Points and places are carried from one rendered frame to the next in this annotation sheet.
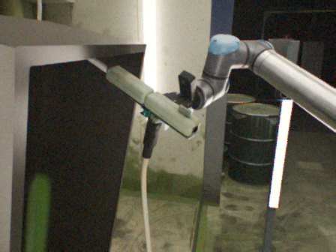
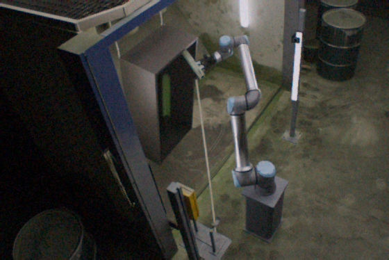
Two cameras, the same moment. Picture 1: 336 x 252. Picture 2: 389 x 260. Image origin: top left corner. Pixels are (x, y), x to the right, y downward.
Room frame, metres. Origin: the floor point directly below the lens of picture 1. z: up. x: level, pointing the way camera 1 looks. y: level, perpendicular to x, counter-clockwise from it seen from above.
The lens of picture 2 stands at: (-1.45, -1.07, 3.04)
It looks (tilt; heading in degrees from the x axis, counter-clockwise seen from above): 44 degrees down; 29
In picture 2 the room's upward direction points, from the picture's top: 10 degrees counter-clockwise
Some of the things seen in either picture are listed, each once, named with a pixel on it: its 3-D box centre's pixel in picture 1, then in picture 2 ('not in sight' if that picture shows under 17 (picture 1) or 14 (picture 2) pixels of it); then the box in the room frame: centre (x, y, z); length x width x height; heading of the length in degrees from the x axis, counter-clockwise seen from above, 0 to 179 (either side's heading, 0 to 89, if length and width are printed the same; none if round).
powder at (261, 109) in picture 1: (257, 110); (343, 19); (3.04, -1.10, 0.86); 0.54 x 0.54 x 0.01
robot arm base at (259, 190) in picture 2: not in sight; (265, 183); (0.26, -0.69, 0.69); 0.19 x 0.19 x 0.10
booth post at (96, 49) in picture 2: not in sight; (135, 182); (-0.32, 0.11, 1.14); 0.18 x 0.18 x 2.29; 78
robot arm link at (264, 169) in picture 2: not in sight; (265, 173); (0.26, -0.68, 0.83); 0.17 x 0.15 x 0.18; 116
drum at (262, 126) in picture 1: (253, 144); (339, 46); (3.04, -1.10, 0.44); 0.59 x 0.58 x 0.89; 2
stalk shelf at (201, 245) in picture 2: not in sight; (205, 242); (-0.44, -0.43, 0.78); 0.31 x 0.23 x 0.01; 78
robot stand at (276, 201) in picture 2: not in sight; (264, 207); (0.26, -0.69, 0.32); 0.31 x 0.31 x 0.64; 78
